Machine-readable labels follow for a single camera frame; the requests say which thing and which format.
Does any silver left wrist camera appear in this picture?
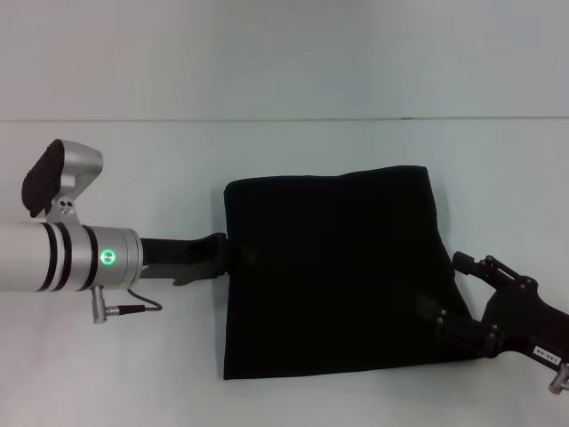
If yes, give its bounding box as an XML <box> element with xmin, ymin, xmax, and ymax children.
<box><xmin>20</xmin><ymin>138</ymin><xmax>105</xmax><ymax>223</ymax></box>

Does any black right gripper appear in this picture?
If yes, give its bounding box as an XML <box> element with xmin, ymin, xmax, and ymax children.
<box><xmin>413</xmin><ymin>251</ymin><xmax>569</xmax><ymax>364</ymax></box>

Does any black T-shirt with white print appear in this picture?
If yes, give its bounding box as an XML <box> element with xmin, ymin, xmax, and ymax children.
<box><xmin>220</xmin><ymin>165</ymin><xmax>485</xmax><ymax>382</ymax></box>

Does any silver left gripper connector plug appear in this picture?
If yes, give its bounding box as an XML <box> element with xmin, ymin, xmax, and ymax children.
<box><xmin>90</xmin><ymin>286</ymin><xmax>148</xmax><ymax>326</ymax></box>

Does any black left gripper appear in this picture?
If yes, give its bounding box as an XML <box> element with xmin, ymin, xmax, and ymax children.
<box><xmin>140</xmin><ymin>231</ymin><xmax>258</xmax><ymax>288</ymax></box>

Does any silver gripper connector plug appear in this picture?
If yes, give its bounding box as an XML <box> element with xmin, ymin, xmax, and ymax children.
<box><xmin>548</xmin><ymin>362</ymin><xmax>569</xmax><ymax>396</ymax></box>
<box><xmin>90</xmin><ymin>286</ymin><xmax>148</xmax><ymax>326</ymax></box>

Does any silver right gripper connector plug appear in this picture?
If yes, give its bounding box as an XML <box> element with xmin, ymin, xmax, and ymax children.
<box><xmin>548</xmin><ymin>362</ymin><xmax>569</xmax><ymax>396</ymax></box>

